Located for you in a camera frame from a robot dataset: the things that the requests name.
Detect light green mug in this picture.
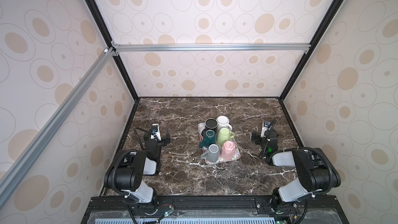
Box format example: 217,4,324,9
216,128,235,146

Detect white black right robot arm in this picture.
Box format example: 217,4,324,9
251,129,341,207

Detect black mug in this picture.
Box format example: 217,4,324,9
204,118,218,132

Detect left black frame post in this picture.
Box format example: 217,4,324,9
85,0,139,101

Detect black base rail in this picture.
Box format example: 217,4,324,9
82,196,348,224

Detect dark teal mug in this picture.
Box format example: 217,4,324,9
199,129,217,148

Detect right black frame post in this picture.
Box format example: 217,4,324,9
279,0,344,102

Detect pink mug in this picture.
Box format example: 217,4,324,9
221,141,236,160

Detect black frame post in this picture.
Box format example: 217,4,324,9
279,0,344,102
85,0,139,101

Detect grey mug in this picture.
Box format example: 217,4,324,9
201,144,220,164

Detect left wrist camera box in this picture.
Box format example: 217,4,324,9
150,123,161,142

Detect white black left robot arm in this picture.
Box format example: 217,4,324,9
104,132,171,204

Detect horizontal aluminium rail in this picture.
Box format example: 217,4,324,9
114,43,311,52

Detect slanted left aluminium rail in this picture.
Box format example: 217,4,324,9
1,47,115,207

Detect white mug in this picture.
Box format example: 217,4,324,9
216,116,232,131

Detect floral rectangular tray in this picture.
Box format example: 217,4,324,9
198,122,241,165

